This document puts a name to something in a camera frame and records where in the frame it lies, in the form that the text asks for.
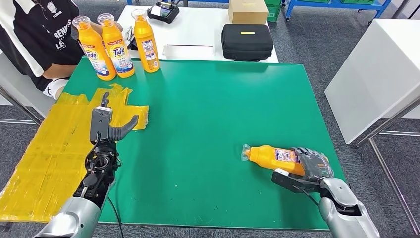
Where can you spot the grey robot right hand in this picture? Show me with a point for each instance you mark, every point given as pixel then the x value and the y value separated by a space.
pixel 315 164

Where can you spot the orange detergent bottle clear cap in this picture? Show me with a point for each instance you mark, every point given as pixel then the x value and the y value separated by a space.
pixel 119 52
pixel 95 56
pixel 269 157
pixel 147 46

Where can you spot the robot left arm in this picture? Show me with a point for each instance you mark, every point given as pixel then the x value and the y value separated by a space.
pixel 95 177

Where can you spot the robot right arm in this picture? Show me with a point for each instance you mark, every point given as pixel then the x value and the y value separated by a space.
pixel 344 210

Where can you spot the green table mat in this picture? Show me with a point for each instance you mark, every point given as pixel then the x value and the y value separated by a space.
pixel 213 115

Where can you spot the black carrying case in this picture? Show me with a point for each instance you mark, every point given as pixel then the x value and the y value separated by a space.
pixel 247 42

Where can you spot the green plastic crate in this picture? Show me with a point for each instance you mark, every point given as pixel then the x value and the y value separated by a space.
pixel 274 11

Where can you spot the blue metal rack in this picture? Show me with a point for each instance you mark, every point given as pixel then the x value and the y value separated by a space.
pixel 338 3

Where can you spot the brown cardboard box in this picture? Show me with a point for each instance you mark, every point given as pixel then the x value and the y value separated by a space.
pixel 248 13

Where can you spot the white desk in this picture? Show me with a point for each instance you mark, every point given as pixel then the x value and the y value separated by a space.
pixel 197 29

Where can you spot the black handheld controller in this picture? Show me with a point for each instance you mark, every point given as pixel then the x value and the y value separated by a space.
pixel 163 11

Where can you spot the tablet in blue folio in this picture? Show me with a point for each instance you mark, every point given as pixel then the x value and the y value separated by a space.
pixel 133 46

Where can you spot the yellow plastic sheet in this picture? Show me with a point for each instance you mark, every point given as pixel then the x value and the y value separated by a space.
pixel 42 164

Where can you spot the person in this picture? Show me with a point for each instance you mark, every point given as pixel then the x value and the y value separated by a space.
pixel 29 36

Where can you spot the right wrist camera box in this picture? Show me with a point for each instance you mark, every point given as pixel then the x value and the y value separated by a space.
pixel 288 182

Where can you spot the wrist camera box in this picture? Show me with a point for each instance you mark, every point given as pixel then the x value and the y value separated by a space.
pixel 100 123
pixel 288 182

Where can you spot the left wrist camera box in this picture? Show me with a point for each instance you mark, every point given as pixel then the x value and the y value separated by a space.
pixel 100 123

